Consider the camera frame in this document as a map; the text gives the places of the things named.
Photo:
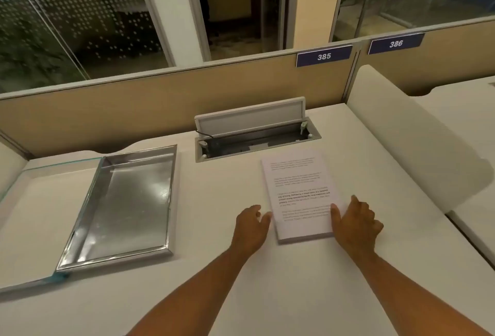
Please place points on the green potted plant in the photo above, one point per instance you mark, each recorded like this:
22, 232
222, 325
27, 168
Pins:
31, 57

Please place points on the person's left hand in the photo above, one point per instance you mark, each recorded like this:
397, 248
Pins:
247, 231

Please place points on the person's left forearm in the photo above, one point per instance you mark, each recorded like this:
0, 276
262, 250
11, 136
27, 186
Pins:
193, 293

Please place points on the beige partition panel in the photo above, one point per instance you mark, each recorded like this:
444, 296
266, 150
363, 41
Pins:
444, 57
135, 111

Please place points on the person's right forearm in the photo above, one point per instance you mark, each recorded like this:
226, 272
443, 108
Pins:
406, 297

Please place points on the silver metal tray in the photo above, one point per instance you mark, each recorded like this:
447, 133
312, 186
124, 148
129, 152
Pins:
123, 208

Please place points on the glass door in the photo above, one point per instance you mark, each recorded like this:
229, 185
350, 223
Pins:
272, 3

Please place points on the stack of white papers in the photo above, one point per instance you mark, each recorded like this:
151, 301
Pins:
301, 192

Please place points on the person's right hand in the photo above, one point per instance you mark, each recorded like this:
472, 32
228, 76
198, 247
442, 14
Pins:
359, 231

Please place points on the blue number sign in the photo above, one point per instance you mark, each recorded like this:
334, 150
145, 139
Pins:
324, 56
396, 44

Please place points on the teal and white box lid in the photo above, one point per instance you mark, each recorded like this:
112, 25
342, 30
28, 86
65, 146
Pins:
35, 223

